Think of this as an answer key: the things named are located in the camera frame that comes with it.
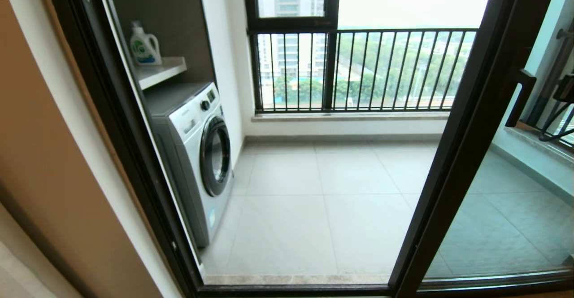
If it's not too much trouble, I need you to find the dark brown door handle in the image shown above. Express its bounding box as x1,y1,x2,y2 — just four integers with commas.
505,69,537,128

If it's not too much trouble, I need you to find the dark brown sliding glass door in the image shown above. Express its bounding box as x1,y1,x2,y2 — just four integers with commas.
388,0,574,298

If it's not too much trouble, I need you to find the black metal balcony railing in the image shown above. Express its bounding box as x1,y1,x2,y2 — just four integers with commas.
522,20,574,148
249,28,478,112

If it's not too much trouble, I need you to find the grey stone window sill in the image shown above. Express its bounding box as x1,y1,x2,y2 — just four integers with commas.
491,127,574,173

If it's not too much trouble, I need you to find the dark brown fixed glass door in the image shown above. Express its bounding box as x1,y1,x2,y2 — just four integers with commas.
419,0,574,289

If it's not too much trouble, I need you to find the white front-load washing machine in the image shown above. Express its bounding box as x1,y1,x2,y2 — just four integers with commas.
144,82,234,248

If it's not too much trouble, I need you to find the white laundry detergent bottle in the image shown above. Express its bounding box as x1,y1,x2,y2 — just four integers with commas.
129,20,163,66

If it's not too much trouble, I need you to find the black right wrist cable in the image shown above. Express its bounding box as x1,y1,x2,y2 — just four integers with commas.
539,103,574,143

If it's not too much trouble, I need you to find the black window frame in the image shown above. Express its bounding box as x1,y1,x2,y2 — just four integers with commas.
244,0,340,112

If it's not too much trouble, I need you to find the white wall shelf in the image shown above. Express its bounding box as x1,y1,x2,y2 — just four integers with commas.
135,57,187,90

